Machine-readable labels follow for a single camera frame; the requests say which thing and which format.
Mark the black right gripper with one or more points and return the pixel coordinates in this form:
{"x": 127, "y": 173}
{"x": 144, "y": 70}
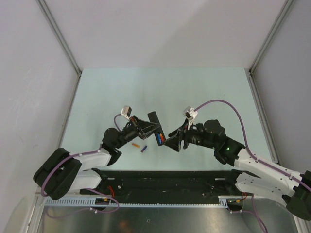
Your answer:
{"x": 175, "y": 141}

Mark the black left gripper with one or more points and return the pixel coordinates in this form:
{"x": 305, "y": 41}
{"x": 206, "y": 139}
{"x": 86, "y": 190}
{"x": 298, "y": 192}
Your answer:
{"x": 140, "y": 124}

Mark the red orange battery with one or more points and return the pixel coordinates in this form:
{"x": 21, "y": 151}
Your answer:
{"x": 161, "y": 138}

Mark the black remote control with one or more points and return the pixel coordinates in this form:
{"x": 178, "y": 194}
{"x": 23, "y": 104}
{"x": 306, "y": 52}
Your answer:
{"x": 158, "y": 132}

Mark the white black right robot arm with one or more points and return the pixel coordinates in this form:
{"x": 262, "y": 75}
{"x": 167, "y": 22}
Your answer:
{"x": 253, "y": 174}

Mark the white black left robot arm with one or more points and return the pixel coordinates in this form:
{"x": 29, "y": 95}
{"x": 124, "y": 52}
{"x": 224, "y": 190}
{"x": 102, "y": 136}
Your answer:
{"x": 64, "y": 172}

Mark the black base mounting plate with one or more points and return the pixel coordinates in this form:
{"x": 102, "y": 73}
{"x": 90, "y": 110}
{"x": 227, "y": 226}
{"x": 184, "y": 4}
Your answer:
{"x": 169, "y": 187}

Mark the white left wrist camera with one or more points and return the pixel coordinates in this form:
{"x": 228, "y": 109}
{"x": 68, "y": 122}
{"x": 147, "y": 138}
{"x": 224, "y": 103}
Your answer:
{"x": 126, "y": 112}

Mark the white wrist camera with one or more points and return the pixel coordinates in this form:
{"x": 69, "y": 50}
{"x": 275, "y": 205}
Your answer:
{"x": 190, "y": 114}
{"x": 126, "y": 112}

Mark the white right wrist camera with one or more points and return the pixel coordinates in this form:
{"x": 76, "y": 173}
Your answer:
{"x": 190, "y": 114}

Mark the grey slotted cable duct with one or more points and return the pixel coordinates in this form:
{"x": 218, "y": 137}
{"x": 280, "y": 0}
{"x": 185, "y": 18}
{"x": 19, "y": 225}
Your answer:
{"x": 104, "y": 202}

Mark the left aluminium frame post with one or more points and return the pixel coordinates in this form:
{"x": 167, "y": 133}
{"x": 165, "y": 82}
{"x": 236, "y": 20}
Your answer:
{"x": 58, "y": 35}

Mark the aluminium frame post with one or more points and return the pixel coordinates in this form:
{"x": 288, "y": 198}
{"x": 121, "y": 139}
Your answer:
{"x": 58, "y": 35}
{"x": 276, "y": 26}

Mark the right aluminium frame post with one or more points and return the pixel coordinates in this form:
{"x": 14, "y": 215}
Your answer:
{"x": 276, "y": 26}

